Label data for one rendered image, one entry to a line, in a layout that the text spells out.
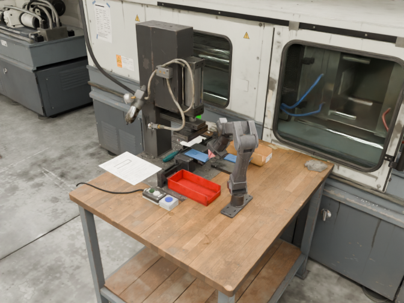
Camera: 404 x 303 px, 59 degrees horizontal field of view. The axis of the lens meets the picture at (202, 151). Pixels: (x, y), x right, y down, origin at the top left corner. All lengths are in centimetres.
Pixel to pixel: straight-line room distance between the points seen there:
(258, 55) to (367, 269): 152
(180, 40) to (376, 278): 187
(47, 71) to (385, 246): 400
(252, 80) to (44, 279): 194
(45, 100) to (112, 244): 251
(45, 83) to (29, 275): 265
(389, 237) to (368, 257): 22
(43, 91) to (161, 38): 318
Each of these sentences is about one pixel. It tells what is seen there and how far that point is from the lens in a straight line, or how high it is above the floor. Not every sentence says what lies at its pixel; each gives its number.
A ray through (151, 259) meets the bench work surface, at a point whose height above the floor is 22.
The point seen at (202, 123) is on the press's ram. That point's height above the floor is 118.
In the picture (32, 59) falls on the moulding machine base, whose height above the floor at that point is 81.
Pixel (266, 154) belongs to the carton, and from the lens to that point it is 218.
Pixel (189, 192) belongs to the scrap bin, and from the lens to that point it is 179.
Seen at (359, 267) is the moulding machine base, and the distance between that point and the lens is 263.
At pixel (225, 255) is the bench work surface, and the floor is 90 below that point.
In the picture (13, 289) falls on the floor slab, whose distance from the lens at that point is 284.
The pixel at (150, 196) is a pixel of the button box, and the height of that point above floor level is 93.
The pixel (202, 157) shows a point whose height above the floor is 99.
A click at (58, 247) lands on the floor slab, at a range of 302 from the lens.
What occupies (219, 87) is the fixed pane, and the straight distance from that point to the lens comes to 259.
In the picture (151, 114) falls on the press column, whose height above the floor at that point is 117.
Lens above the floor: 200
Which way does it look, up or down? 30 degrees down
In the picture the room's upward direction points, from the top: 1 degrees clockwise
